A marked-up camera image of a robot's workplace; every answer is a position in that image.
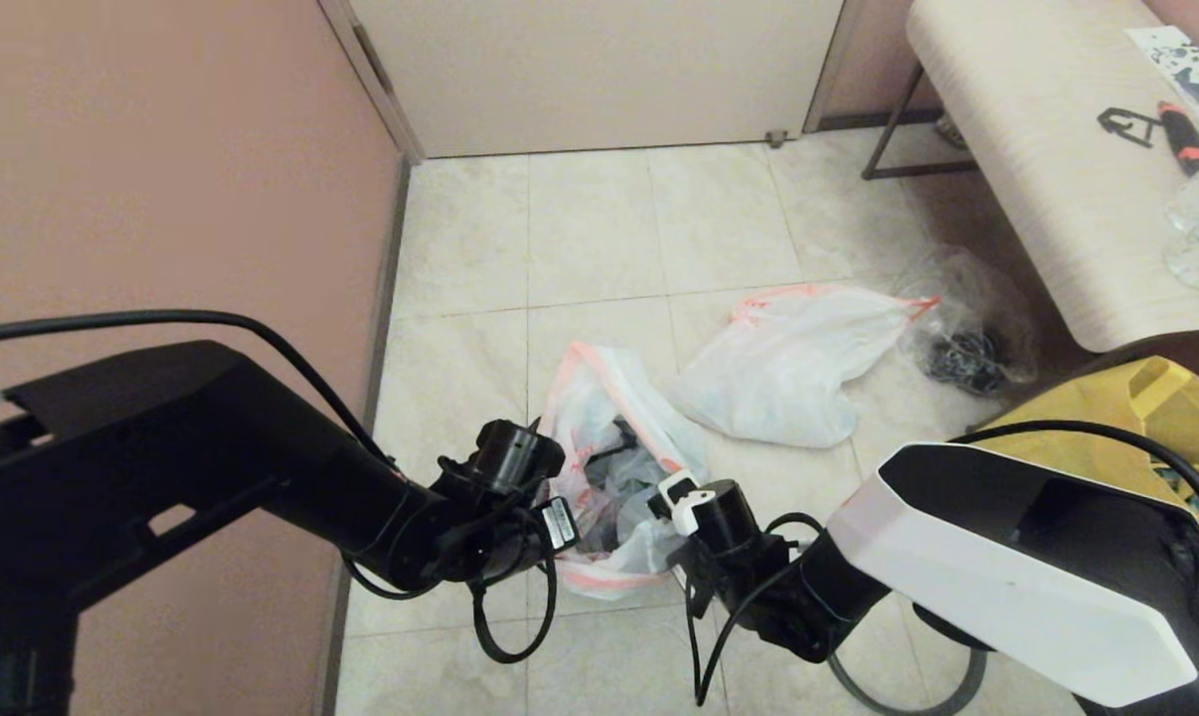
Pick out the light wood-grain table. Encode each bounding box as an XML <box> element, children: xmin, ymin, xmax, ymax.
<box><xmin>861</xmin><ymin>0</ymin><xmax>1199</xmax><ymax>354</ymax></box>

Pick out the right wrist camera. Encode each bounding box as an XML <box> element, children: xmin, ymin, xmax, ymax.
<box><xmin>649</xmin><ymin>472</ymin><xmax>762</xmax><ymax>550</ymax></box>

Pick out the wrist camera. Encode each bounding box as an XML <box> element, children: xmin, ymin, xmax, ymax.
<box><xmin>475</xmin><ymin>418</ymin><xmax>566</xmax><ymax>493</ymax></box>
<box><xmin>649</xmin><ymin>472</ymin><xmax>762</xmax><ymax>550</ymax></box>

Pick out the yellow fabric tote bag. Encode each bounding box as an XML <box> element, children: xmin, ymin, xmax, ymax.
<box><xmin>977</xmin><ymin>356</ymin><xmax>1199</xmax><ymax>563</ymax></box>

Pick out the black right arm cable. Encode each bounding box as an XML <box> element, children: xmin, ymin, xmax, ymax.
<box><xmin>684</xmin><ymin>420</ymin><xmax>1199</xmax><ymax>707</ymax></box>

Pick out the printed black white paper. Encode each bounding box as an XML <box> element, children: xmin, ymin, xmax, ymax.
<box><xmin>1124</xmin><ymin>26</ymin><xmax>1199</xmax><ymax>115</ymax></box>

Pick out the grey bin retaining ring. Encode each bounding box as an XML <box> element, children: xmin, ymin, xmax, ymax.
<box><xmin>826</xmin><ymin>644</ymin><xmax>988</xmax><ymax>716</ymax></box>

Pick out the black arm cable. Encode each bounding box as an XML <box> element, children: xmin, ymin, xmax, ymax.
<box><xmin>0</xmin><ymin>310</ymin><xmax>561</xmax><ymax>665</ymax></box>
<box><xmin>684</xmin><ymin>420</ymin><xmax>1199</xmax><ymax>707</ymax></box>

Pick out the used white red-print trash bag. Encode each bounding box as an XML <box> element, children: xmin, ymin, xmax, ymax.
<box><xmin>659</xmin><ymin>283</ymin><xmax>941</xmax><ymax>448</ymax></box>

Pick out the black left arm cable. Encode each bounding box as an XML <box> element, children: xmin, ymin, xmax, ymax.
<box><xmin>0</xmin><ymin>310</ymin><xmax>561</xmax><ymax>665</ymax></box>

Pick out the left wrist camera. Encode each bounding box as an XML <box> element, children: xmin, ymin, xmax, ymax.
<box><xmin>475</xmin><ymin>418</ymin><xmax>566</xmax><ymax>493</ymax></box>

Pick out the clear bag of dark parts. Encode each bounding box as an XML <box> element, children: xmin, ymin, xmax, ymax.
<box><xmin>898</xmin><ymin>249</ymin><xmax>1038</xmax><ymax>399</ymax></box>

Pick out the black hook clip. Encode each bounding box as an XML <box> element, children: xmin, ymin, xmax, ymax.
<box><xmin>1097</xmin><ymin>107</ymin><xmax>1160</xmax><ymax>150</ymax></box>

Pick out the fresh white red-print trash bag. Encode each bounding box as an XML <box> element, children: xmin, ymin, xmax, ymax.
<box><xmin>538</xmin><ymin>343</ymin><xmax>710</xmax><ymax>601</ymax></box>

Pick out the white door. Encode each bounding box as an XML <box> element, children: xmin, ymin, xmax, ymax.
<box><xmin>346</xmin><ymin>0</ymin><xmax>844</xmax><ymax>160</ymax></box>

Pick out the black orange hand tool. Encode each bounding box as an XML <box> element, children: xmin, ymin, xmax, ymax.
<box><xmin>1156</xmin><ymin>101</ymin><xmax>1199</xmax><ymax>178</ymax></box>

